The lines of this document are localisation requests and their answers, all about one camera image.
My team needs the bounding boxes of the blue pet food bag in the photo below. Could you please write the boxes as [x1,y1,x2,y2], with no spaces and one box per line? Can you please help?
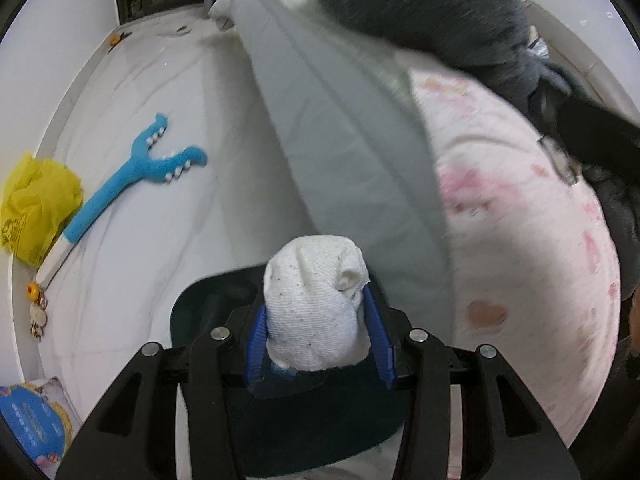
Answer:
[0,377,81,466]

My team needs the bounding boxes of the black bin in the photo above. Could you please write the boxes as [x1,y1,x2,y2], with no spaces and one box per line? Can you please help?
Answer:
[170,266,416,478]

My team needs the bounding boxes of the pink printed blanket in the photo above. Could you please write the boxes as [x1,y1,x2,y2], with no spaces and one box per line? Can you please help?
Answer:
[395,67,623,480]

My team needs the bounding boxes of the shell charm string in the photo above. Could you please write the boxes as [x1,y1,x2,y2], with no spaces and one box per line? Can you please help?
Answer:
[29,296,50,343]

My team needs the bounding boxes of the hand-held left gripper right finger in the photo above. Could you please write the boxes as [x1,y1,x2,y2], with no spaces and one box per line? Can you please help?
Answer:
[362,284,576,480]

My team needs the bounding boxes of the grey bed sheet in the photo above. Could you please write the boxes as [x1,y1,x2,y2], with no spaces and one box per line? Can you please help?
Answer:
[207,0,453,346]

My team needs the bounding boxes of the yellow plastic bag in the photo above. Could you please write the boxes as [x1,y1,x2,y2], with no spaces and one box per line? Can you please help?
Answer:
[0,154,84,268]

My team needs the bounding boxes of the dark grey plush blanket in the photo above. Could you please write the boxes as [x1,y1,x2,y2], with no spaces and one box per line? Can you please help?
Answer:
[310,0,576,106]

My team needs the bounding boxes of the blue plush cat teaser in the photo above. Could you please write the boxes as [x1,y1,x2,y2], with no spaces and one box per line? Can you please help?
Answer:
[37,112,208,286]

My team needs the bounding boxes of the white sock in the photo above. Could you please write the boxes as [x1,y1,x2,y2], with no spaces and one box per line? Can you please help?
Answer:
[262,234,372,372]

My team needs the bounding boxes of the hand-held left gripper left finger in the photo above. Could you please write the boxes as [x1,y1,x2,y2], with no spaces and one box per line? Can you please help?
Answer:
[55,305,267,480]

